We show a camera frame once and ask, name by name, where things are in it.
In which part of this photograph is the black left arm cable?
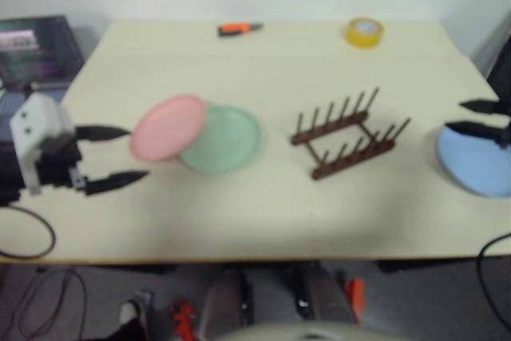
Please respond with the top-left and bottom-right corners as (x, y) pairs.
(0, 204), (57, 260)

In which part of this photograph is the yellow tape roll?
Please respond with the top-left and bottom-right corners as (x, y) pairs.
(344, 17), (385, 50)

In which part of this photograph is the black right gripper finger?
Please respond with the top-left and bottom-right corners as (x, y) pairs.
(458, 99), (501, 115)
(445, 120), (505, 147)

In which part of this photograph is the brown wooden dish rack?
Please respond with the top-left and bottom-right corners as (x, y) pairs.
(290, 86), (412, 181)

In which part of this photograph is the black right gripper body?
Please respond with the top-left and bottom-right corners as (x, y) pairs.
(496, 98), (511, 149)

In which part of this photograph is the thin floor cable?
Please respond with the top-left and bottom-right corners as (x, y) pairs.
(6, 266), (88, 341)

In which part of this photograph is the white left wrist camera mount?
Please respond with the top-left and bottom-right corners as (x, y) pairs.
(9, 92), (76, 196)

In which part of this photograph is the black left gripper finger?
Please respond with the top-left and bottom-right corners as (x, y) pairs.
(81, 171), (150, 196)
(75, 124), (132, 144)

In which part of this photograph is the pale rounded robot torso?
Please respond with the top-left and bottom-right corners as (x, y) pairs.
(216, 321), (369, 341)

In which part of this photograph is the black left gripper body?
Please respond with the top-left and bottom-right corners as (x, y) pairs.
(34, 134), (88, 189)

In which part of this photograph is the pink plate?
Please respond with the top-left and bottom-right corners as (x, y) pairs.
(128, 93), (208, 165)

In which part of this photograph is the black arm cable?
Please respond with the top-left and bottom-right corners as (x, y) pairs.
(0, 204), (57, 260)
(477, 232), (511, 334)

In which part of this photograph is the orange black utility knife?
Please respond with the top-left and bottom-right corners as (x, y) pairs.
(217, 22), (265, 39)

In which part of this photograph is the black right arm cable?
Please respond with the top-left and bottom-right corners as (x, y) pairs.
(477, 232), (511, 334)

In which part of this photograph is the orange plastic part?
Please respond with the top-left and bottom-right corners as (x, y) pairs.
(344, 278), (367, 323)
(170, 301), (197, 341)

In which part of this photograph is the green plate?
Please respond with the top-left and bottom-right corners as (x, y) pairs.
(178, 105), (263, 176)

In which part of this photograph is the white and black object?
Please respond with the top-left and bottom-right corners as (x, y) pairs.
(106, 299), (149, 341)

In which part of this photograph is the blue plate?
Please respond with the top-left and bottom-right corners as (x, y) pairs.
(435, 124), (511, 199)

